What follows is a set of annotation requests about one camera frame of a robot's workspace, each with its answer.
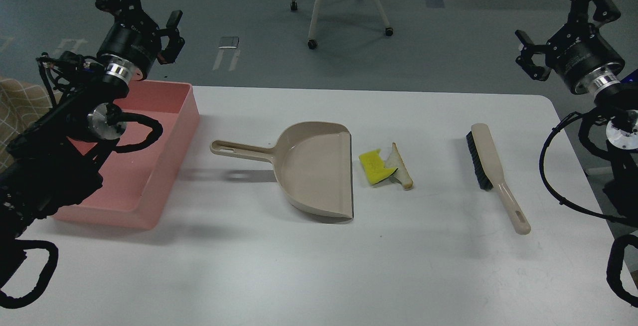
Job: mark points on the pink plastic bin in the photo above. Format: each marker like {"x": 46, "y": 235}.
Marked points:
{"x": 136, "y": 185}

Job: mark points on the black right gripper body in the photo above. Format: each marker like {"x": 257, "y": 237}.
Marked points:
{"x": 577, "y": 50}

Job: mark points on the beige checkered cloth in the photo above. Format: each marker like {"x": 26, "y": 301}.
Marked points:
{"x": 21, "y": 104}

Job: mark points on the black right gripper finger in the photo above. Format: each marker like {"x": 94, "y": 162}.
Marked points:
{"x": 591, "y": 14}
{"x": 527, "y": 51}

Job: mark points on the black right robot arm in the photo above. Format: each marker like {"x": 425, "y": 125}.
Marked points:
{"x": 608, "y": 132}

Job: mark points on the yellow green sponge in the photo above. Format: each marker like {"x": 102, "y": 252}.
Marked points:
{"x": 374, "y": 167}

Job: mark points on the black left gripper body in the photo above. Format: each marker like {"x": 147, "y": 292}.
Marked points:
{"x": 138, "y": 48}

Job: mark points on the beige hand brush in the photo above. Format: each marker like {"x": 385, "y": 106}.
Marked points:
{"x": 490, "y": 175}

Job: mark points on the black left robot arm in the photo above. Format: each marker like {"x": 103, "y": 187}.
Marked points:
{"x": 57, "y": 158}

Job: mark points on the toast bread slice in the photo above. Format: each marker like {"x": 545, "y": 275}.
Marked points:
{"x": 401, "y": 174}

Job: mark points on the beige plastic dustpan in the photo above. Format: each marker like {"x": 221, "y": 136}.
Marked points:
{"x": 312, "y": 163}

